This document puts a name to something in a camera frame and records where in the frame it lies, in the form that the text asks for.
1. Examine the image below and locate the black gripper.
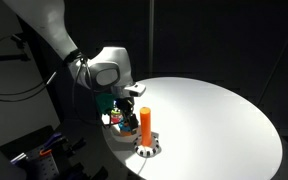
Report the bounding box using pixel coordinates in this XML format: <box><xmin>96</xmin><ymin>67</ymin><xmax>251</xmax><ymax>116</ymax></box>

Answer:
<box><xmin>113</xmin><ymin>94</ymin><xmax>140</xmax><ymax>132</ymax></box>

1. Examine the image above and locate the blue ring with dark dots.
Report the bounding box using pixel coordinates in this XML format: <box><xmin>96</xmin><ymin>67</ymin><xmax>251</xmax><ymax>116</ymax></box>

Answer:
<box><xmin>118</xmin><ymin>120</ymin><xmax>133</xmax><ymax>132</ymax></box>

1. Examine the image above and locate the white base with black checks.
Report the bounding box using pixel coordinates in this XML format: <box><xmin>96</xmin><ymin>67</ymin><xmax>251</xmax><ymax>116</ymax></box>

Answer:
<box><xmin>132</xmin><ymin>131</ymin><xmax>162</xmax><ymax>158</ymax></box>

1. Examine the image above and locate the purple black clamp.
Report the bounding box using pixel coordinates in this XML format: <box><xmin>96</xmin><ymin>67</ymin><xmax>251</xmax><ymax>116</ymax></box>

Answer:
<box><xmin>42</xmin><ymin>132</ymin><xmax>65</xmax><ymax>148</ymax></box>

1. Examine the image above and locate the grey vertical pole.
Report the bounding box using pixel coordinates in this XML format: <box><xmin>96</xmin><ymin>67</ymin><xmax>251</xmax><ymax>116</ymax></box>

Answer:
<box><xmin>147</xmin><ymin>0</ymin><xmax>156</xmax><ymax>80</ymax></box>

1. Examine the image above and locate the black perforated board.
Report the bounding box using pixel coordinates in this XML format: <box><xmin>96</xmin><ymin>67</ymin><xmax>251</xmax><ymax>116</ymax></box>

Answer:
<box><xmin>0</xmin><ymin>124</ymin><xmax>89</xmax><ymax>180</ymax></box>

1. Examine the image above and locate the red white striped ring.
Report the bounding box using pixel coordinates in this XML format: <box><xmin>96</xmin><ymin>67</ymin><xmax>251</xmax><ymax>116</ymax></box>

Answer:
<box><xmin>110</xmin><ymin>113</ymin><xmax>124</xmax><ymax>125</ymax></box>

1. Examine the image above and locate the orange textured ring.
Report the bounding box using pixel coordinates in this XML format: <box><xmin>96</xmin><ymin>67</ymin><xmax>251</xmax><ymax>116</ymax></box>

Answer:
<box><xmin>119</xmin><ymin>129</ymin><xmax>137</xmax><ymax>137</ymax></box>

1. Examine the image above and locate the orange peg ring holder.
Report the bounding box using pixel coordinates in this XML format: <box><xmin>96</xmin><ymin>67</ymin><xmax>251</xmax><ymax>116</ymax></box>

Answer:
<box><xmin>139</xmin><ymin>106</ymin><xmax>153</xmax><ymax>147</ymax></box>

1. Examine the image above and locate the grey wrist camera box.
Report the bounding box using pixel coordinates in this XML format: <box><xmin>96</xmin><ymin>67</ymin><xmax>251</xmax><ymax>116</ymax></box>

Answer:
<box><xmin>123</xmin><ymin>83</ymin><xmax>147</xmax><ymax>98</ymax></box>

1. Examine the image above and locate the green mount block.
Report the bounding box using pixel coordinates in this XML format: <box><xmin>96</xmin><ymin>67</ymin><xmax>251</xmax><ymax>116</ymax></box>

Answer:
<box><xmin>95</xmin><ymin>92</ymin><xmax>116</xmax><ymax>116</ymax></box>

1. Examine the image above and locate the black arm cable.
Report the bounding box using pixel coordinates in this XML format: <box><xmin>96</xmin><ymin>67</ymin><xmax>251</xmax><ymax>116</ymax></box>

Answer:
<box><xmin>70</xmin><ymin>53</ymin><xmax>114</xmax><ymax>130</ymax></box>

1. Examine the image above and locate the clamp with orange handle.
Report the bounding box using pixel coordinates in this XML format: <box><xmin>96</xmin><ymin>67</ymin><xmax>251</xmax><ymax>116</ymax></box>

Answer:
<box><xmin>38</xmin><ymin>146</ymin><xmax>69</xmax><ymax>158</ymax></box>

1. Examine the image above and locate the black wall cable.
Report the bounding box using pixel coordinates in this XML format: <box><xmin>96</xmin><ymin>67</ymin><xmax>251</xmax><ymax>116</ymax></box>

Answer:
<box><xmin>0</xmin><ymin>71</ymin><xmax>58</xmax><ymax>103</ymax></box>

